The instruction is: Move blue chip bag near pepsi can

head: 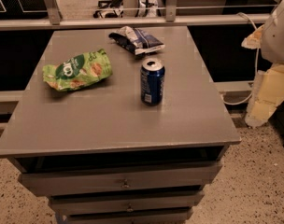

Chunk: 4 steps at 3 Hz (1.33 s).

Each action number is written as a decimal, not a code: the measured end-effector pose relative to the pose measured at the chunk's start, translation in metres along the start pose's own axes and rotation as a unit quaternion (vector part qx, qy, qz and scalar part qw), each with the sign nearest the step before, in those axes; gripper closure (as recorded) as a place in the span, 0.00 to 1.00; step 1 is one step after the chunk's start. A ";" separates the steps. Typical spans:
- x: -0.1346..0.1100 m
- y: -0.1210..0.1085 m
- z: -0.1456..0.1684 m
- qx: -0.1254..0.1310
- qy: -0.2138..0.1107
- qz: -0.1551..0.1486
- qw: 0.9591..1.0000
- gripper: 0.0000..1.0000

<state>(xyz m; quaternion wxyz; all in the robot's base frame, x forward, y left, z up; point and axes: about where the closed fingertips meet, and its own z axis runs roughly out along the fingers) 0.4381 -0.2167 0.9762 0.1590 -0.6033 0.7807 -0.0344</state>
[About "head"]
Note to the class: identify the black office chair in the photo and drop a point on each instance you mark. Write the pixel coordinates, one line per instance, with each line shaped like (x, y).
(108, 9)

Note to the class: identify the blue pepsi can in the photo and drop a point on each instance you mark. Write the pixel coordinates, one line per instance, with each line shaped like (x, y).
(151, 79)

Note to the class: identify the grey drawer cabinet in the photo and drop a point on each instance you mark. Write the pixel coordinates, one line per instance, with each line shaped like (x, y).
(107, 125)

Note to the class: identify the bottom grey drawer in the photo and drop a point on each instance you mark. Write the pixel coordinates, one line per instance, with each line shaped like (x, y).
(136, 217)

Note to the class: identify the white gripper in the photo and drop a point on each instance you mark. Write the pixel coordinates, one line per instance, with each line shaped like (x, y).
(277, 37)

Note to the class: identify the green chip bag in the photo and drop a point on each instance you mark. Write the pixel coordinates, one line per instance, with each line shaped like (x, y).
(78, 72)

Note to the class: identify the blue chip bag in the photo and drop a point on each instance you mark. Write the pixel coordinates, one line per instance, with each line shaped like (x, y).
(137, 41)

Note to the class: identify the middle grey drawer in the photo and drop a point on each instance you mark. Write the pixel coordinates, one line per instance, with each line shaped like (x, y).
(127, 201)

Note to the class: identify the top grey drawer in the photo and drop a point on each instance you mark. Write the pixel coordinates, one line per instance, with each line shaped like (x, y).
(119, 179)

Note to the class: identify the grey drawer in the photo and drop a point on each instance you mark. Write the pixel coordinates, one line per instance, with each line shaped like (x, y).
(136, 217)
(127, 201)
(119, 179)

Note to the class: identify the metal railing frame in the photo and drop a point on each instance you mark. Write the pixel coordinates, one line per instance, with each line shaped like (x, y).
(77, 14)

